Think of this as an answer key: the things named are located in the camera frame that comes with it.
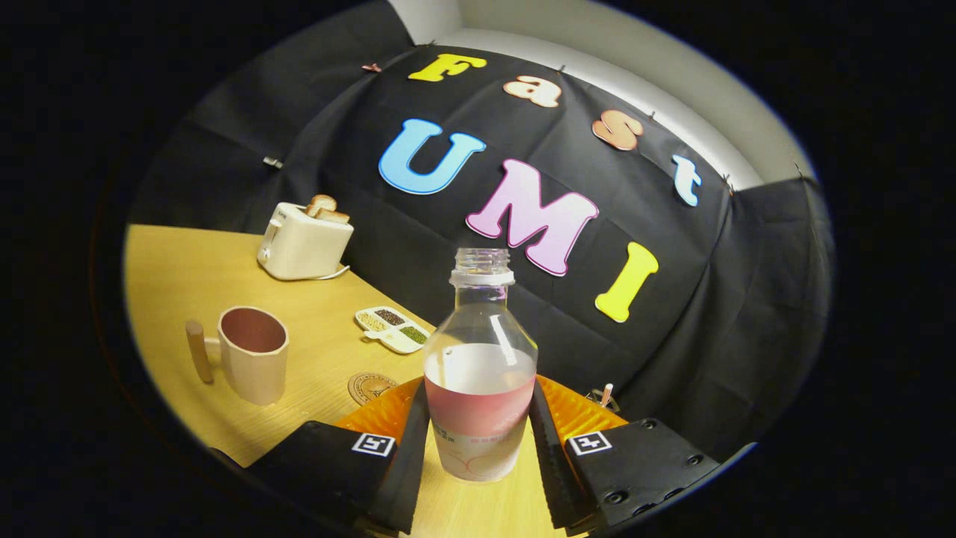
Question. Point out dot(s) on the wooden table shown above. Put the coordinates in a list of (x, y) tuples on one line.
[(187, 269)]

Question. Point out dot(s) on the orange white pen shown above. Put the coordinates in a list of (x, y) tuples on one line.
[(606, 392)]

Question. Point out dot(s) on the cream toaster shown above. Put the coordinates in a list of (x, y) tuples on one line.
[(302, 250)]

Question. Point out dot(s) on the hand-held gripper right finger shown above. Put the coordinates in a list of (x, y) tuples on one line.
[(549, 471)]

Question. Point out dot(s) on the toast slice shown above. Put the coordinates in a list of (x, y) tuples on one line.
[(334, 217), (321, 202)]

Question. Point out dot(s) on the white divided dish with beans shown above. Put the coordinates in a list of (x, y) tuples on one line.
[(392, 329)]

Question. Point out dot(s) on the clear juice bottle pink label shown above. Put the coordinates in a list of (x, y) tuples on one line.
[(478, 418)]

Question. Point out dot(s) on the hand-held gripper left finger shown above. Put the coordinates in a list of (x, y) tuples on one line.
[(407, 478)]

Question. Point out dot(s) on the black backdrop cloth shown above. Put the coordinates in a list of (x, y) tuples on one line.
[(388, 246)]

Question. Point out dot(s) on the round wooden coaster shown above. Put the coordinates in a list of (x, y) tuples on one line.
[(367, 388)]

